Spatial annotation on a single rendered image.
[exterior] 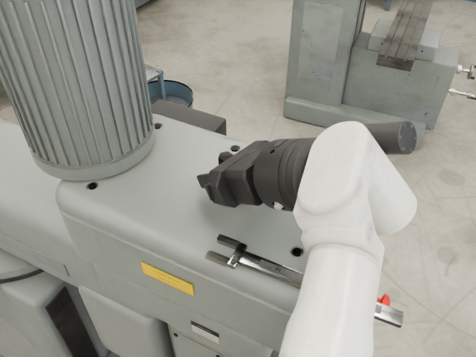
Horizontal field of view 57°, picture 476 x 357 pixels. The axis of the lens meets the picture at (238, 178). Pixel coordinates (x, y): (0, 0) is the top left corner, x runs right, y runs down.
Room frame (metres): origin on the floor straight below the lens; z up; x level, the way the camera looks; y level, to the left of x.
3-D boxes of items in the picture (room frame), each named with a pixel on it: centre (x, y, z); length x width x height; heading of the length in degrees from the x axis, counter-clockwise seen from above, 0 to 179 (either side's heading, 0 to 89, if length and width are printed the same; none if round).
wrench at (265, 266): (0.31, -0.08, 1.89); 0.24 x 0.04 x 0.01; 64
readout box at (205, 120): (0.91, 0.13, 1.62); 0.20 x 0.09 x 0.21; 63
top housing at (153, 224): (0.48, 0.03, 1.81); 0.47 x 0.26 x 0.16; 63
